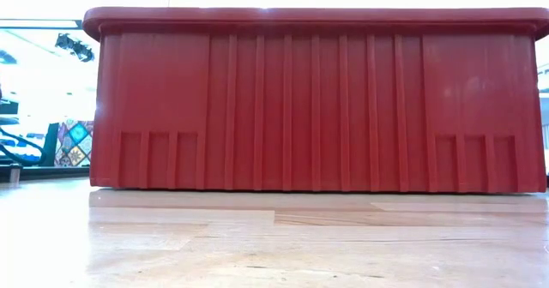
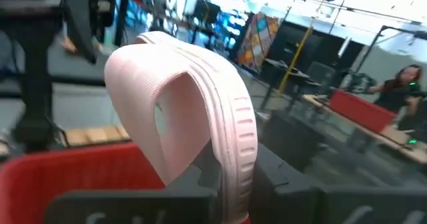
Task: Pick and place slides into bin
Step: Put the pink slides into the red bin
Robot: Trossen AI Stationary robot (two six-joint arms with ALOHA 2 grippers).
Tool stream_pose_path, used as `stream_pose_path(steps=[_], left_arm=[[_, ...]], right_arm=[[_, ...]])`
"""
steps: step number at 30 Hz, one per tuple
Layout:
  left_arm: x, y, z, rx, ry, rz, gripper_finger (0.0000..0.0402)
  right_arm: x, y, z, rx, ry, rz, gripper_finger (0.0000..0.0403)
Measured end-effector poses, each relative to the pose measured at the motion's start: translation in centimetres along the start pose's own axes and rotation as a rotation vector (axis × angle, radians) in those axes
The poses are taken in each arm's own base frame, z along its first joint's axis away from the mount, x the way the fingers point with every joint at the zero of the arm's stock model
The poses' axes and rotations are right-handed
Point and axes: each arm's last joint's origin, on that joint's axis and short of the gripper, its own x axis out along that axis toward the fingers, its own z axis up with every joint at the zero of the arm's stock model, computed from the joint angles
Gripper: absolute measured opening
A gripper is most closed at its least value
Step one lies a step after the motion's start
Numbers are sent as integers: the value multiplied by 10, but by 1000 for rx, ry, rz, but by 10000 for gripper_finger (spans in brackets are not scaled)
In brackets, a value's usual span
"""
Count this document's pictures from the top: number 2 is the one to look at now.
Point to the black cabinet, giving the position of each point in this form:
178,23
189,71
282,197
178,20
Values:
323,50

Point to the red plastic bin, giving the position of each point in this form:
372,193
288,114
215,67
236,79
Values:
360,112
50,174

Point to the pink slide sandal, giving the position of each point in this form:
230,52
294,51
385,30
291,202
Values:
140,84

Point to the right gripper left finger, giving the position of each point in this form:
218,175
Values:
133,207

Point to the yellow pole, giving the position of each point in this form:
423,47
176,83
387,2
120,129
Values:
295,60

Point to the person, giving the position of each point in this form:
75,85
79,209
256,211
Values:
160,0
393,95

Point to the person's hand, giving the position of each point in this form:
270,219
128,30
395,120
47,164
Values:
69,44

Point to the colourful mural panel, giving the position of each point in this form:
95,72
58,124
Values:
258,40

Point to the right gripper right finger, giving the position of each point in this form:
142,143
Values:
293,200

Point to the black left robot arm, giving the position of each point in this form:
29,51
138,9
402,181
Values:
35,67

